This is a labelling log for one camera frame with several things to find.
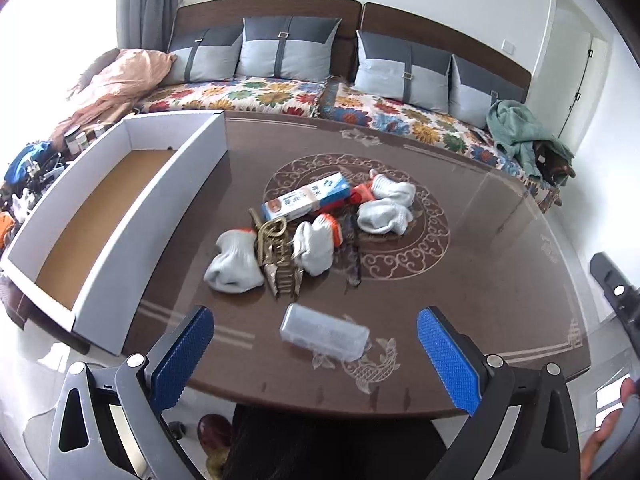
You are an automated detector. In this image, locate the floral seat cushion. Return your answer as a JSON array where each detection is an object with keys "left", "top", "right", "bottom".
[
  {"left": 319, "top": 81, "right": 558, "bottom": 211},
  {"left": 135, "top": 76, "right": 328, "bottom": 118}
]

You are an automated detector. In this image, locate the dark brown bag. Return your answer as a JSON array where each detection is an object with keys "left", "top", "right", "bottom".
[{"left": 532, "top": 140, "right": 576, "bottom": 206}]

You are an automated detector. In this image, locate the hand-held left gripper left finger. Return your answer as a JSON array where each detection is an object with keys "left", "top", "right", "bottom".
[{"left": 47, "top": 305, "right": 216, "bottom": 480}]

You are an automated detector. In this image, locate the person's right hand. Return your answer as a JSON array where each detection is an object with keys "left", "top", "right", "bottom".
[{"left": 580, "top": 376, "right": 640, "bottom": 480}]

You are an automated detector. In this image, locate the grey strapped pillow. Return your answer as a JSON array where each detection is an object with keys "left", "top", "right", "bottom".
[
  {"left": 235, "top": 16, "right": 343, "bottom": 82},
  {"left": 448, "top": 54, "right": 526, "bottom": 130},
  {"left": 353, "top": 30, "right": 453, "bottom": 113},
  {"left": 167, "top": 25, "right": 244, "bottom": 83}
]

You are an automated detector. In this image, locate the white glove with orange cuff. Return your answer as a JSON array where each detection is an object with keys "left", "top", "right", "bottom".
[
  {"left": 369, "top": 170, "right": 417, "bottom": 206},
  {"left": 356, "top": 199, "right": 415, "bottom": 235},
  {"left": 203, "top": 228, "right": 265, "bottom": 293},
  {"left": 291, "top": 213, "right": 344, "bottom": 276}
]

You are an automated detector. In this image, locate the dark wooden sofa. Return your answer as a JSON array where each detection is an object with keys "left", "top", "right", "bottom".
[{"left": 135, "top": 1, "right": 563, "bottom": 208}]

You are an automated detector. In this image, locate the orange pillow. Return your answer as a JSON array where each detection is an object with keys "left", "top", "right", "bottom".
[{"left": 50, "top": 48, "right": 178, "bottom": 136}]

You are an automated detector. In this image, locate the toothpaste box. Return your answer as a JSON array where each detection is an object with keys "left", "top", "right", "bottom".
[{"left": 262, "top": 171, "right": 353, "bottom": 222}]

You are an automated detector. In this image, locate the clear plastic case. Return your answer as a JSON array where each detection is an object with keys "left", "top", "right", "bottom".
[{"left": 279, "top": 302, "right": 371, "bottom": 362}]

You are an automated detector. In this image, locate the grey curtain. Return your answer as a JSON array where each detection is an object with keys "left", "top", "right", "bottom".
[{"left": 116, "top": 0, "right": 180, "bottom": 52}]

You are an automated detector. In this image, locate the window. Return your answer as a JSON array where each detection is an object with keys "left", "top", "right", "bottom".
[{"left": 0, "top": 0, "right": 121, "bottom": 176}]

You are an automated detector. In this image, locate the blue bag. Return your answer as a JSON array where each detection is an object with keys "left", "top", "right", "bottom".
[{"left": 4, "top": 141, "right": 56, "bottom": 186}]

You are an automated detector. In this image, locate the green cloth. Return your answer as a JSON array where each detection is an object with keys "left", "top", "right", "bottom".
[{"left": 487, "top": 99, "right": 576, "bottom": 181}]

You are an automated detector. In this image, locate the white door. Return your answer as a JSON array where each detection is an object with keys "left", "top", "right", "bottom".
[{"left": 557, "top": 32, "right": 608, "bottom": 143}]

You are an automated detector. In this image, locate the reddish brown round object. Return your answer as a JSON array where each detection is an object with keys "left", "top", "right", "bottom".
[{"left": 197, "top": 412, "right": 233, "bottom": 461}]

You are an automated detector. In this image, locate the white cardboard box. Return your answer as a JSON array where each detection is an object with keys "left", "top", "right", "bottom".
[{"left": 0, "top": 110, "right": 228, "bottom": 357}]

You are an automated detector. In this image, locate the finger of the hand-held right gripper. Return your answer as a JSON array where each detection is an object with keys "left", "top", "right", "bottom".
[{"left": 590, "top": 252, "right": 640, "bottom": 361}]

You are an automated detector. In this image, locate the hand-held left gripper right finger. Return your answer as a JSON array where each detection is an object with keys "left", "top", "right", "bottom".
[{"left": 416, "top": 306, "right": 583, "bottom": 480}]

